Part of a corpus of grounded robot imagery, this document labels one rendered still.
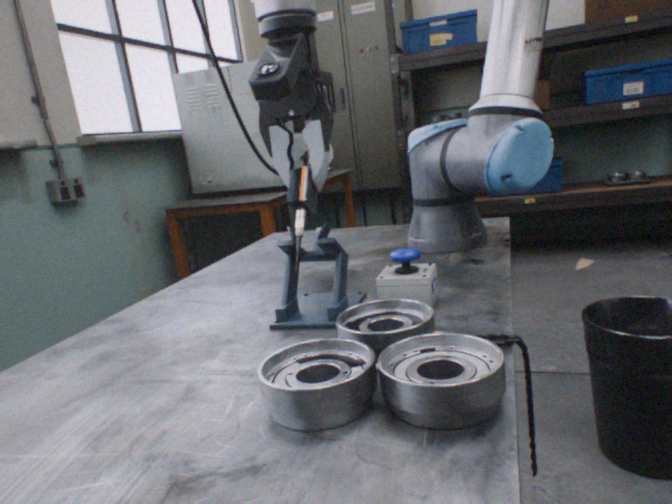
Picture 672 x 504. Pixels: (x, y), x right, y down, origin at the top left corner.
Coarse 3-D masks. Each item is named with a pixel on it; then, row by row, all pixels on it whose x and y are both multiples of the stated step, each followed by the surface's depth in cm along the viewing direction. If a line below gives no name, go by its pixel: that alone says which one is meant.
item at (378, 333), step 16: (368, 304) 62; (384, 304) 62; (400, 304) 62; (416, 304) 60; (336, 320) 57; (352, 320) 60; (368, 320) 60; (384, 320) 60; (400, 320) 59; (432, 320) 55; (352, 336) 54; (368, 336) 53; (384, 336) 52; (400, 336) 52
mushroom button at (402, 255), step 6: (396, 252) 71; (402, 252) 70; (408, 252) 70; (414, 252) 70; (390, 258) 71; (396, 258) 70; (402, 258) 70; (408, 258) 70; (414, 258) 70; (402, 264) 71; (408, 264) 71
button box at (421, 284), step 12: (420, 264) 74; (432, 264) 74; (384, 276) 71; (396, 276) 70; (408, 276) 69; (420, 276) 69; (432, 276) 70; (384, 288) 70; (396, 288) 69; (408, 288) 69; (420, 288) 68; (432, 288) 70; (420, 300) 69; (432, 300) 69
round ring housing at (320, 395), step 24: (264, 360) 49; (288, 360) 51; (336, 360) 50; (264, 384) 45; (288, 384) 47; (312, 384) 46; (336, 384) 43; (360, 384) 44; (288, 408) 44; (312, 408) 43; (336, 408) 43; (360, 408) 45
